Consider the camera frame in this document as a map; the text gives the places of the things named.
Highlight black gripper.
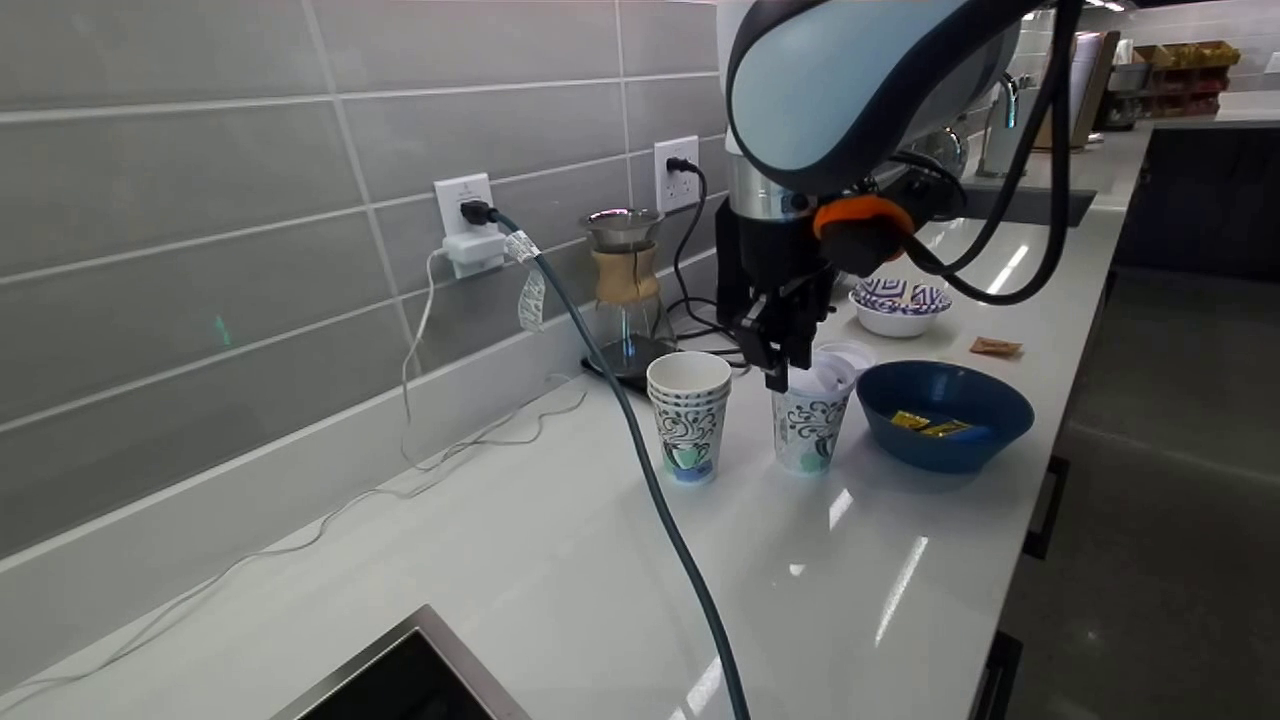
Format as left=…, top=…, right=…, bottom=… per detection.
left=724, top=210, right=841, bottom=395

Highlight white plastic cup lid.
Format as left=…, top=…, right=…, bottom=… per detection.
left=782, top=348, right=867, bottom=400

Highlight patterned white paper cup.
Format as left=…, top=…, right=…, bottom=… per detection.
left=773, top=350, right=867, bottom=481
left=646, top=348, right=735, bottom=488

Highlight white bowl with blue pattern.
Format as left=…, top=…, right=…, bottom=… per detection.
left=845, top=273, right=961, bottom=340

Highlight black coffee scale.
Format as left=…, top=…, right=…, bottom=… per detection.
left=582, top=333, right=680, bottom=395

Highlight glass pour-over carafe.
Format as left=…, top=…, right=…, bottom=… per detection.
left=582, top=204, right=670, bottom=350

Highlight yellow item in bowl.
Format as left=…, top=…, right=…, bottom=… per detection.
left=890, top=404, right=979, bottom=443

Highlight dark blue bowl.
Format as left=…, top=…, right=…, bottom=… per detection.
left=854, top=357, right=1040, bottom=476

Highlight white plug adapter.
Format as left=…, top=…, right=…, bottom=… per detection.
left=446, top=228, right=545, bottom=285

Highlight dark counter sink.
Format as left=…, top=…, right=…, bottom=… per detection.
left=961, top=185, right=1101, bottom=233

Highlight dark base cabinet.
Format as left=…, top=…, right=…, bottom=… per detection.
left=965, top=451, right=1075, bottom=720

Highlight yellow stacked food trays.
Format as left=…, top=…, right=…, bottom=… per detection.
left=1134, top=37, right=1244, bottom=123

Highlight black recessed counter well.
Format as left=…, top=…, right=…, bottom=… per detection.
left=271, top=603, right=531, bottom=720

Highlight orange cable strap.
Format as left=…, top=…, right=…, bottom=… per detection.
left=812, top=193, right=919, bottom=280

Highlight white wall outlet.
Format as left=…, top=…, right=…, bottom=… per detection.
left=653, top=132, right=706, bottom=216
left=431, top=170, right=502, bottom=254

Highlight black grinder power cable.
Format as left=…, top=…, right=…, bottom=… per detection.
left=661, top=157, right=753, bottom=374

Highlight thick black power cable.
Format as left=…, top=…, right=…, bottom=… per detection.
left=458, top=195, right=756, bottom=720

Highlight thin white cable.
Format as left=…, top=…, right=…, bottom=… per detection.
left=0, top=244, right=595, bottom=717

